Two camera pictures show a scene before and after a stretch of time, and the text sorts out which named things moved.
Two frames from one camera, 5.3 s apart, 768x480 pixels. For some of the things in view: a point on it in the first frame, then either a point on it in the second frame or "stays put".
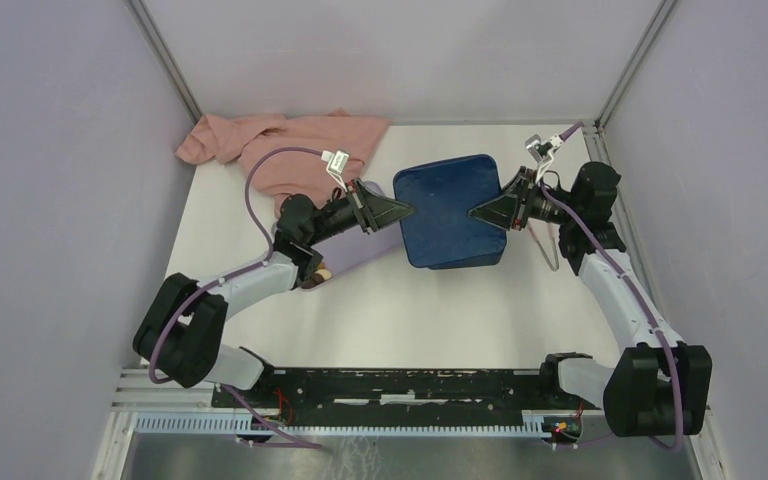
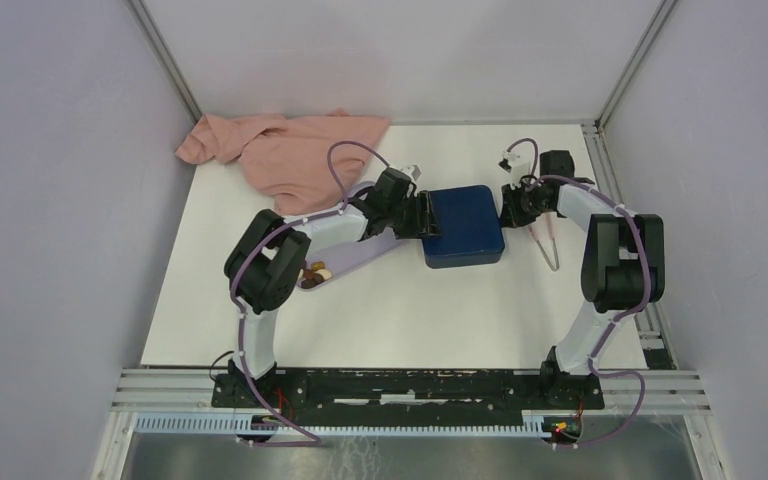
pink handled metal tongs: x=538 y=230 stays put
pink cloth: x=284 y=155 stays put
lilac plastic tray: x=356 y=248 stays put
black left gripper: x=377 y=210 to x=425 y=224
